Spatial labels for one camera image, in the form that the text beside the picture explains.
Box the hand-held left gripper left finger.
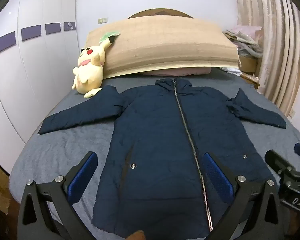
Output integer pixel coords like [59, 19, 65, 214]
[17, 151, 98, 240]

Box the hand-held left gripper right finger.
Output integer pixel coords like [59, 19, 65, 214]
[202, 152, 290, 240]

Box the navy blue padded jacket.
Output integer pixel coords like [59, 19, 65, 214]
[38, 78, 287, 239]

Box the pile of folded clothes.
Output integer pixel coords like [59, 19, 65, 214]
[222, 25, 265, 58]

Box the bed with grey sheet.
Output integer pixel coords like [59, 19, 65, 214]
[10, 69, 300, 240]

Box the cardboard box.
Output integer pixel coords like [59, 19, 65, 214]
[239, 55, 257, 74]

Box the white cloth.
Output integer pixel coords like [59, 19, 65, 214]
[220, 66, 242, 76]

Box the yellow plush toy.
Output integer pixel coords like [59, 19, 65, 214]
[72, 35, 115, 98]

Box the beige curtain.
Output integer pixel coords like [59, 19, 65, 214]
[234, 0, 300, 117]

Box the beige rolled mat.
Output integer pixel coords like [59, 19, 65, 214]
[86, 17, 241, 80]

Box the wooden headboard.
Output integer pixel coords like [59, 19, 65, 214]
[127, 9, 194, 19]

